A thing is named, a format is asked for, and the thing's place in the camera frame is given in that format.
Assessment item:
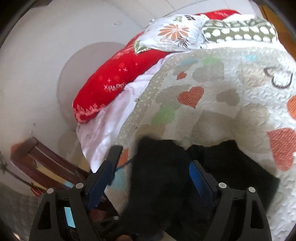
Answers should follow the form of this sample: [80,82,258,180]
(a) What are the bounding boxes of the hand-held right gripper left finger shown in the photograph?
[29,145,123,241]

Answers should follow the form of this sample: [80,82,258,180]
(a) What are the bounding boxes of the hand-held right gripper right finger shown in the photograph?
[188,160,272,241]

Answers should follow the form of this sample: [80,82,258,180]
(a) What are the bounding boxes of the black pants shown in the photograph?
[120,137,281,241]

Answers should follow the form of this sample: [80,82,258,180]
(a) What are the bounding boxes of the white bed sheet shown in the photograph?
[76,58,163,173]

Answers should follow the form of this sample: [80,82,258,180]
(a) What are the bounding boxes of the dark red wooden chair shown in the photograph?
[10,137,93,197]

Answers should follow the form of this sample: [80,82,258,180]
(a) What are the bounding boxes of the heart print quilt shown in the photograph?
[92,45,296,241]

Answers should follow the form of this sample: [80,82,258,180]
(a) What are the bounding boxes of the long red printed pillow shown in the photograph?
[72,31,173,124]

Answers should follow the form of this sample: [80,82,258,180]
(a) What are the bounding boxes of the beige rounded headboard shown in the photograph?
[57,42,130,160]

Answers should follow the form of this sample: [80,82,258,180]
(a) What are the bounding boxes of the white floral pillow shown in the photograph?
[134,14,208,54]

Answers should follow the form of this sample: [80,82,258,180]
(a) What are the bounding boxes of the green white-dotted pillow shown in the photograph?
[200,17,278,45]

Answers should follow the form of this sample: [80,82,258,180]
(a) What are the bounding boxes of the small red pillow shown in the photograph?
[196,9,241,21]

